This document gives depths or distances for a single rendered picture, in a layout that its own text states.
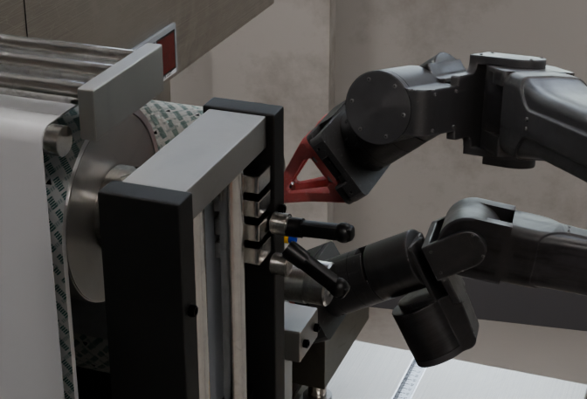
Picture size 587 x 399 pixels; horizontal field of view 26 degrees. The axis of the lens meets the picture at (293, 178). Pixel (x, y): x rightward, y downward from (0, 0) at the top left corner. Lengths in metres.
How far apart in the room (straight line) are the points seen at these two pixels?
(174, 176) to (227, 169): 0.05
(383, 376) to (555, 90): 0.67
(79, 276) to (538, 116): 0.34
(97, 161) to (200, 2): 0.95
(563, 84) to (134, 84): 0.31
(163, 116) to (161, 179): 0.45
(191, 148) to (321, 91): 2.42
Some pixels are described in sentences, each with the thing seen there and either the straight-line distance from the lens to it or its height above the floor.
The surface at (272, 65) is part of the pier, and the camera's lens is 3.18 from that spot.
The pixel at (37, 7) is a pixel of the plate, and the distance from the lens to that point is 1.44.
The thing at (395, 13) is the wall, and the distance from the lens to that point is 3.16.
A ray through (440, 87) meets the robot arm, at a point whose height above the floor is 1.40.
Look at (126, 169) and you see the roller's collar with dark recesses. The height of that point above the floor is 1.37.
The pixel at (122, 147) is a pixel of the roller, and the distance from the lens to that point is 0.93.
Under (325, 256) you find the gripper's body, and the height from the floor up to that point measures 1.14.
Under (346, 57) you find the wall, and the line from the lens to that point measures 3.22.
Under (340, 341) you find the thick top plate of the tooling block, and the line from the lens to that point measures 1.40.
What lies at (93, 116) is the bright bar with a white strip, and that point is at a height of 1.44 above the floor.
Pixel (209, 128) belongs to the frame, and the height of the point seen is 1.44.
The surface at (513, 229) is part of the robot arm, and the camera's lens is 1.17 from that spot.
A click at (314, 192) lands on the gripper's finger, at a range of 1.11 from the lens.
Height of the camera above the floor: 1.73
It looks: 24 degrees down
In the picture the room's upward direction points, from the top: straight up
